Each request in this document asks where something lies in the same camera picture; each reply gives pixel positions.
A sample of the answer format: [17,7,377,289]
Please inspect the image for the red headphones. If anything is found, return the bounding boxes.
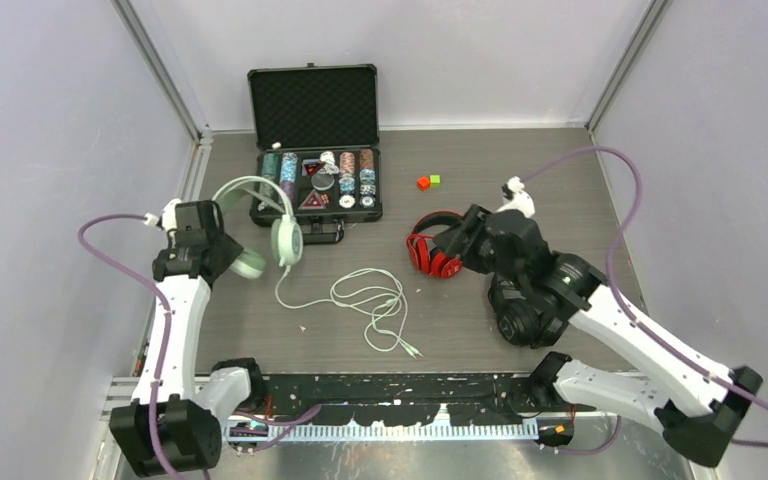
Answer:
[405,211,463,279]

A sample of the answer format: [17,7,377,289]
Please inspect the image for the mint green headphones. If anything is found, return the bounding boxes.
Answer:
[211,175,304,276]

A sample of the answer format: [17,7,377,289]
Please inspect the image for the black blue headphones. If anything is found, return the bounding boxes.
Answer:
[487,275,568,349]

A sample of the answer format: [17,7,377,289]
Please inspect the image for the mint green headphone cable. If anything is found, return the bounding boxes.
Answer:
[273,264,426,360]

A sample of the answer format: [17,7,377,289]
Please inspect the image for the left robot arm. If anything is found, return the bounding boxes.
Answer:
[109,200,267,478]

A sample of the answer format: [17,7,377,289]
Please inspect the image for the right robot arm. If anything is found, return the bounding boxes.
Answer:
[433,205,763,467]

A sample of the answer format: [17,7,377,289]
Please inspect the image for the orange green cube block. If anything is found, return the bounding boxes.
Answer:
[416,174,441,191]

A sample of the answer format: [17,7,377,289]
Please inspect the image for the teal poker chip stack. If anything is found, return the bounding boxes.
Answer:
[259,153,280,200]

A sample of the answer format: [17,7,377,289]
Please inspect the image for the red triangular dealer button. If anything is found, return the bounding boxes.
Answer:
[298,190,328,211]

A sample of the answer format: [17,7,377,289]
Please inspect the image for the purple poker chip stack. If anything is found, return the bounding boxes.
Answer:
[279,152,299,201]

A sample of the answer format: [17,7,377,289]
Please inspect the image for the grey round disc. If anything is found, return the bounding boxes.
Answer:
[311,172,335,192]

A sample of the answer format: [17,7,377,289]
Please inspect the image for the brown poker chip stack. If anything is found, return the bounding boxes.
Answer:
[358,149,377,208]

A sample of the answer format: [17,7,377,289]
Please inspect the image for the orange poker chip stack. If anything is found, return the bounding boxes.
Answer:
[339,151,356,209]

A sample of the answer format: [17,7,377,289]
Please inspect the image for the black poker chip case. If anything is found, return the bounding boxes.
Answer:
[247,63,383,245]

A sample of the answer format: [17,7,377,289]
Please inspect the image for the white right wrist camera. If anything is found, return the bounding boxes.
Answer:
[495,176,536,218]

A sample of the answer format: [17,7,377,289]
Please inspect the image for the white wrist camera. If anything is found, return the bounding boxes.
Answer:
[495,176,536,218]
[142,198,182,232]

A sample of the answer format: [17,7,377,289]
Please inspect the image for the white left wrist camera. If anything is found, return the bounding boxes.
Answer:
[142,198,182,232]

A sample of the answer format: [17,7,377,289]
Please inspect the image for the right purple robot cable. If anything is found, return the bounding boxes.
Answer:
[523,145,768,449]

